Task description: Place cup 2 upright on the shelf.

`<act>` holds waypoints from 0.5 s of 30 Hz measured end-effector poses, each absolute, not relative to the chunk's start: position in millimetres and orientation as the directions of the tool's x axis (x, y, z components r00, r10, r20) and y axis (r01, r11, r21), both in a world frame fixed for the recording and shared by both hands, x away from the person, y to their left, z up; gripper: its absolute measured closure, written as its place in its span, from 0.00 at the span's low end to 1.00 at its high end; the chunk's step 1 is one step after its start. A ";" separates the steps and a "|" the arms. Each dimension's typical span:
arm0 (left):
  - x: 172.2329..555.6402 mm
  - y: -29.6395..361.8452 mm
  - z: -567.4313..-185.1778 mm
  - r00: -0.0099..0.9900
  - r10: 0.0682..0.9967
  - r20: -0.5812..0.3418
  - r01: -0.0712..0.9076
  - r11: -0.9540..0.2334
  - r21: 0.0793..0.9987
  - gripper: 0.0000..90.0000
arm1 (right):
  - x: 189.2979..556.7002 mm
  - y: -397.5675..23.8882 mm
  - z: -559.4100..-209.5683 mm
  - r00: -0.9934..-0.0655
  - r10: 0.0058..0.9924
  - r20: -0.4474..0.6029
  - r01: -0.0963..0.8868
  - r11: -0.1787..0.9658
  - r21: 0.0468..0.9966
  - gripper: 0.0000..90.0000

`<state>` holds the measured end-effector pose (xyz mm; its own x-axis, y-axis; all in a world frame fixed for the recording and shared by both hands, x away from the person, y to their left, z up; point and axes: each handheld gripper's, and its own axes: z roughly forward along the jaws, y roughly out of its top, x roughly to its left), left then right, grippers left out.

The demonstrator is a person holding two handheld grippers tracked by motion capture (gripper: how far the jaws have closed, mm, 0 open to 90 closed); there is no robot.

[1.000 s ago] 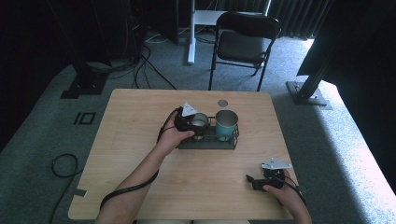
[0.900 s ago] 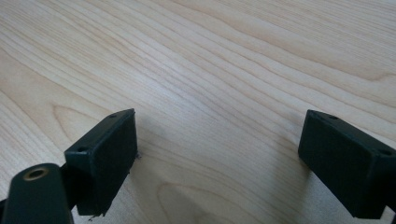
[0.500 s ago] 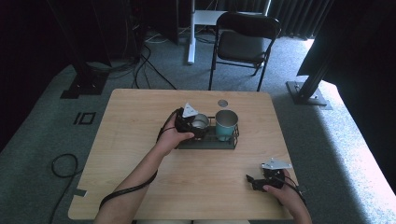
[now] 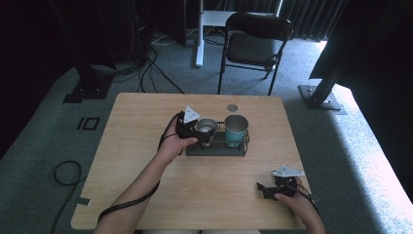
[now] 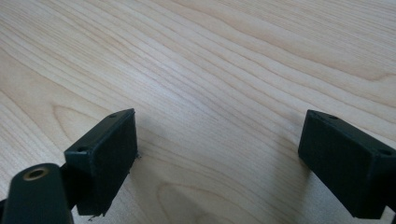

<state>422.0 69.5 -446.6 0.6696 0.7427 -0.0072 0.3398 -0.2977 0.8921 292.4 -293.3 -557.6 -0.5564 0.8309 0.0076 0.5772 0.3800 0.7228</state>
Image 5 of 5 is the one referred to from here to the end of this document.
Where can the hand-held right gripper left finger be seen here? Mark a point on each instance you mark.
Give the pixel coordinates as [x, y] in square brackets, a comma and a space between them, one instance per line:
[102, 165]

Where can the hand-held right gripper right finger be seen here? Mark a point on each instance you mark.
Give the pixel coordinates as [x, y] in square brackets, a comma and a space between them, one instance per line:
[348, 165]

